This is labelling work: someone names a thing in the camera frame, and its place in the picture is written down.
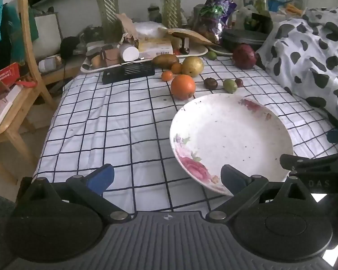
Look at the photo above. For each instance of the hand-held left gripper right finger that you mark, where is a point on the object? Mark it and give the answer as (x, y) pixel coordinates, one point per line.
(232, 180)

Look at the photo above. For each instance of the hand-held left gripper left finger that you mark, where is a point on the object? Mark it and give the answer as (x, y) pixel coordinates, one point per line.
(101, 178)

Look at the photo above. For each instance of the white floral plate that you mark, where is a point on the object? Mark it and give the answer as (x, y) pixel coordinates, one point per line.
(231, 135)

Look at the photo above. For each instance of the small green fruit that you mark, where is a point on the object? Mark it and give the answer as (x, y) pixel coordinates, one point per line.
(230, 86)

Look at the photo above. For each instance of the small red fruit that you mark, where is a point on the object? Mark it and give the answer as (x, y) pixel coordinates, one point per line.
(239, 82)

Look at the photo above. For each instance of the dark purple passion fruit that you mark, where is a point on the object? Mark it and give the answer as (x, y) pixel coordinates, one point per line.
(210, 83)

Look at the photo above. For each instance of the large orange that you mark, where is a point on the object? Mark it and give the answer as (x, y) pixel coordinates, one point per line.
(183, 86)

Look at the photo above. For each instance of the yellow pear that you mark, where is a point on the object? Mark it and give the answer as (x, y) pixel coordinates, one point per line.
(193, 66)

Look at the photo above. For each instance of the small tangerine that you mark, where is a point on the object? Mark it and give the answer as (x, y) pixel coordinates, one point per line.
(177, 68)
(167, 76)

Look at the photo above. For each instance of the checkered tablecloth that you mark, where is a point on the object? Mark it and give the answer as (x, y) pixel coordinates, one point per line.
(107, 123)

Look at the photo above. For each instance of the cow print blanket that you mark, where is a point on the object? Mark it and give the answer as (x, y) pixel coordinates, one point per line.
(307, 56)

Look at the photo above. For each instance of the black ribbed case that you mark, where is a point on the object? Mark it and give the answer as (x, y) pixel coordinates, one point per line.
(128, 72)

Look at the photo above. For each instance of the red dragon fruit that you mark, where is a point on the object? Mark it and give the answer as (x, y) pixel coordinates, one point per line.
(244, 56)

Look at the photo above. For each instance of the white bottle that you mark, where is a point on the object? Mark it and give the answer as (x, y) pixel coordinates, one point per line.
(49, 64)

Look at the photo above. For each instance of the green lime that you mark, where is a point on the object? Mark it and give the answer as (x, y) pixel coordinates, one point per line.
(211, 55)

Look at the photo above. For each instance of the white oval tray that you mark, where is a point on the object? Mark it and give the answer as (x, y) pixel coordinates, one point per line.
(198, 51)

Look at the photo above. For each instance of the brown oval fruit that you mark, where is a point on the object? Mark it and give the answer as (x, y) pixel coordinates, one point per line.
(164, 60)

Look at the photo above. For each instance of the orange packet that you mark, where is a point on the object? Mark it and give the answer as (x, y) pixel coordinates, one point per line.
(294, 9)

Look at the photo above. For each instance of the black round object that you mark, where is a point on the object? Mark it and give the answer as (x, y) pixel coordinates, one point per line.
(69, 46)

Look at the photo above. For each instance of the black round case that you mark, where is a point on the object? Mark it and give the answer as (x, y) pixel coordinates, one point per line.
(242, 40)

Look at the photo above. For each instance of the black and green box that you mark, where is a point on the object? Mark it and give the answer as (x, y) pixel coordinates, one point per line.
(262, 22)

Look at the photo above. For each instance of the red box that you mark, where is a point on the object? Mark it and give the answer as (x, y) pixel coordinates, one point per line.
(4, 77)

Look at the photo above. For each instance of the yellow white carton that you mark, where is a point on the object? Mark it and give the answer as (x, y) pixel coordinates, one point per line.
(155, 47)

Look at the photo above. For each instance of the wooden chair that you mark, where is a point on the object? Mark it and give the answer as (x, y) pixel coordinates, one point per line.
(28, 50)

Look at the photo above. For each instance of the flat brown envelope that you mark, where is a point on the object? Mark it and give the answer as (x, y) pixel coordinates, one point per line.
(194, 36)

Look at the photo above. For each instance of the blue plastic bag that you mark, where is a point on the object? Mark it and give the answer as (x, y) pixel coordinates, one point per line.
(276, 1)

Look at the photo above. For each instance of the white bin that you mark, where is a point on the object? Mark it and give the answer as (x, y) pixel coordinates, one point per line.
(46, 36)

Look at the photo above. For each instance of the torn brown paper bag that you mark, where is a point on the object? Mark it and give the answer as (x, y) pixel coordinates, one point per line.
(126, 26)

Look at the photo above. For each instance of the white plastic bag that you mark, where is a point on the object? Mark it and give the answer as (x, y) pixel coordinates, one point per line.
(148, 28)

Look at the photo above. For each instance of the purple foil snack bag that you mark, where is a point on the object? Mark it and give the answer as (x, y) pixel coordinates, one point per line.
(217, 14)

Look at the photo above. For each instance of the wide glass plant vase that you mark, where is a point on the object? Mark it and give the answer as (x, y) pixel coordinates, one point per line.
(108, 11)

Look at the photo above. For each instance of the dark green cloth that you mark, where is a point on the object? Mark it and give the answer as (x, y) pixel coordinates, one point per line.
(15, 31)

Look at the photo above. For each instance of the tall glass plant vase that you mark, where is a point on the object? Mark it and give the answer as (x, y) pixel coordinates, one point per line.
(170, 2)

